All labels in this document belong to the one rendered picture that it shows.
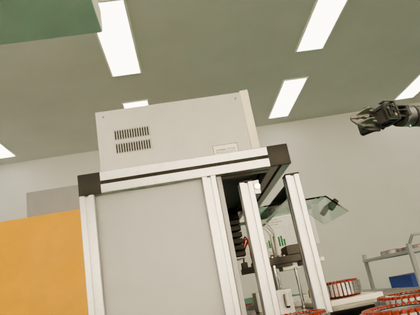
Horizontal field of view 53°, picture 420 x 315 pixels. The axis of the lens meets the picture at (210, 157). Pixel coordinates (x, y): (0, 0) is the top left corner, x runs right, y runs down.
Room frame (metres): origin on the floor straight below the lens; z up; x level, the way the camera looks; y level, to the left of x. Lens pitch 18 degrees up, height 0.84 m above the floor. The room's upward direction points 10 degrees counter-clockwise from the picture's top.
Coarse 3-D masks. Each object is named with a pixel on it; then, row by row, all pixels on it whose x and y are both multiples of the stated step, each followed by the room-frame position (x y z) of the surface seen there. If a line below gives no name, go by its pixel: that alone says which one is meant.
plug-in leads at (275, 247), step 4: (268, 224) 1.04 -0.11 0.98; (264, 228) 1.08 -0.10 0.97; (268, 228) 1.07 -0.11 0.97; (268, 232) 1.08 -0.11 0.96; (272, 232) 1.07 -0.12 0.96; (276, 240) 1.04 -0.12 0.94; (272, 244) 1.08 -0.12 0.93; (276, 244) 1.04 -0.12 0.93; (272, 248) 1.09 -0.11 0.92; (276, 248) 1.04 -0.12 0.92; (268, 252) 1.05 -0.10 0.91; (272, 252) 1.09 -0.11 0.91; (276, 252) 1.04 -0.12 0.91; (280, 252) 1.04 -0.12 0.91; (276, 256) 1.04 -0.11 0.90; (280, 256) 1.04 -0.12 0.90
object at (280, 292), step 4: (288, 288) 1.04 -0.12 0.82; (280, 292) 1.03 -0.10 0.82; (284, 292) 1.03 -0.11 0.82; (288, 292) 1.03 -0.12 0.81; (280, 296) 1.03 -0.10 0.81; (280, 300) 1.03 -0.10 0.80; (284, 300) 1.03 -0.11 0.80; (292, 300) 1.03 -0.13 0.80; (280, 304) 1.03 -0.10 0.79; (284, 304) 1.03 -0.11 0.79; (292, 304) 1.03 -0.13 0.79; (280, 308) 1.03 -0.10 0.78; (284, 308) 1.03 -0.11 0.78; (288, 308) 1.03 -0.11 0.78; (292, 308) 1.03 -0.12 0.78; (284, 312) 1.03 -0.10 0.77; (288, 312) 1.03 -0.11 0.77; (292, 312) 1.04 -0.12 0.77
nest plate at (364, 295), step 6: (360, 294) 1.04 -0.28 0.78; (366, 294) 1.01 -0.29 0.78; (372, 294) 1.01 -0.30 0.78; (378, 294) 1.01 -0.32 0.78; (336, 300) 1.01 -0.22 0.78; (342, 300) 1.01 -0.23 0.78; (348, 300) 1.01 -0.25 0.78; (354, 300) 1.01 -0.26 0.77; (360, 300) 1.01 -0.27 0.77; (306, 306) 1.11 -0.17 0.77
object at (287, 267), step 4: (272, 256) 1.28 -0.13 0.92; (284, 264) 1.28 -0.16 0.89; (288, 264) 1.28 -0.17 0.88; (292, 264) 1.29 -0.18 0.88; (244, 268) 1.27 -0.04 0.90; (248, 268) 1.27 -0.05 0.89; (276, 268) 1.29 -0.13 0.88; (280, 268) 1.32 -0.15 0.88; (284, 268) 1.29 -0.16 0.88; (288, 268) 1.29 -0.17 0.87; (292, 268) 1.29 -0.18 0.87; (244, 272) 1.27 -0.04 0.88; (248, 272) 1.27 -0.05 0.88; (252, 272) 1.29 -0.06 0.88
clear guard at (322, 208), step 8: (312, 200) 1.30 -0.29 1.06; (320, 200) 1.32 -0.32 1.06; (328, 200) 1.29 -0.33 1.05; (264, 208) 1.28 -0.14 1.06; (288, 208) 1.37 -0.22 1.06; (312, 208) 1.44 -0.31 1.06; (320, 208) 1.40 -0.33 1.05; (328, 208) 1.36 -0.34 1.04; (336, 208) 1.32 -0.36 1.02; (344, 208) 1.29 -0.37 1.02; (280, 216) 1.51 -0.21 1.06; (312, 216) 1.52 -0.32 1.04; (320, 216) 1.47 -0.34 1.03; (328, 216) 1.42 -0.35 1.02; (336, 216) 1.38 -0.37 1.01
